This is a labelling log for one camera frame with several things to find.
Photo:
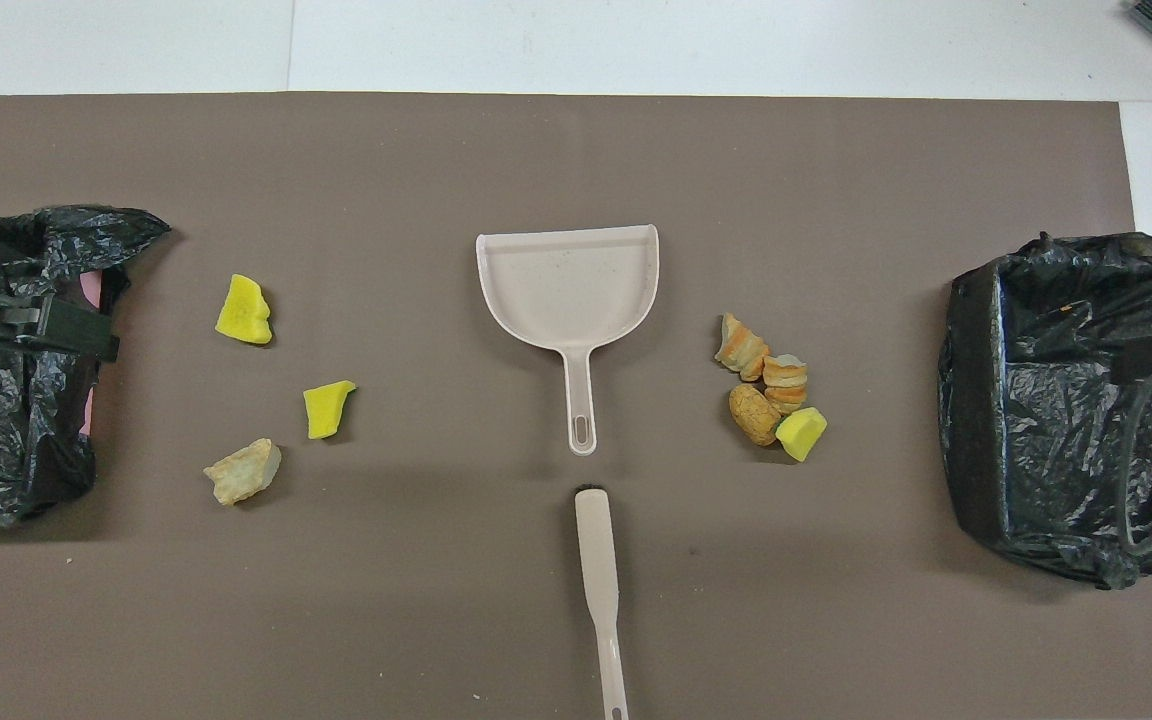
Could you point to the brown table mat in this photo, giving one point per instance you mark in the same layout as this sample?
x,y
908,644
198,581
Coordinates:
x,y
536,150

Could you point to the pink plastic bin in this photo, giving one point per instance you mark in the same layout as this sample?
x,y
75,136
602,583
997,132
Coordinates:
x,y
92,290

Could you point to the striped toy croissant piece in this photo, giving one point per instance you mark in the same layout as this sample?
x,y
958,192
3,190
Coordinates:
x,y
786,380
739,347

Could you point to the beige plastic dustpan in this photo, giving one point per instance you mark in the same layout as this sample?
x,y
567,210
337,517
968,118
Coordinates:
x,y
566,285

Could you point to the yellow sponge piece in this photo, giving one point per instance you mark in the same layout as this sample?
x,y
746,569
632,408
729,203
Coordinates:
x,y
801,432
324,410
241,312

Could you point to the pale-sided toy croissant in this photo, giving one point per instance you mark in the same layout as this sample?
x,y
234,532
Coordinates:
x,y
241,472

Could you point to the black plastic trash bag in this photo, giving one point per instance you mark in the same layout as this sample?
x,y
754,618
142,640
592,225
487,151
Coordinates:
x,y
6,430
1036,400

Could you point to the brown toy bread roll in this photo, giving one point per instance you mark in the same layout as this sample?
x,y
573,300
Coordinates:
x,y
753,412

